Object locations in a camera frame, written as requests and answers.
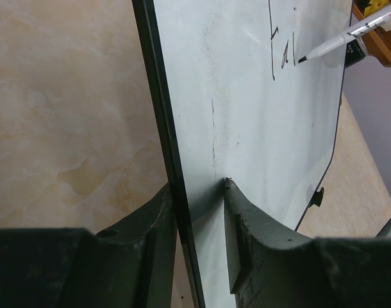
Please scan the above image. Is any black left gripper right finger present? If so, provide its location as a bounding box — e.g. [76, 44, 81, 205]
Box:
[224, 179, 391, 307]

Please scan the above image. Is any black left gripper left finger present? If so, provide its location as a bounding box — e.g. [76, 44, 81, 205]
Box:
[0, 186, 177, 307]

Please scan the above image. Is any white whiteboard black frame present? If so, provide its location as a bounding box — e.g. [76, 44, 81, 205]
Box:
[133, 1, 352, 307]

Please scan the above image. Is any black white marker pen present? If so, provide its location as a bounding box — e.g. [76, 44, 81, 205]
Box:
[298, 4, 391, 64]

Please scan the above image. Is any black yellow drink can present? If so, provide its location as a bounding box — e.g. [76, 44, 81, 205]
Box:
[345, 38, 369, 68]

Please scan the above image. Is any orange wooden shelf rack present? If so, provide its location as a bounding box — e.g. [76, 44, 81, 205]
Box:
[353, 0, 391, 67]

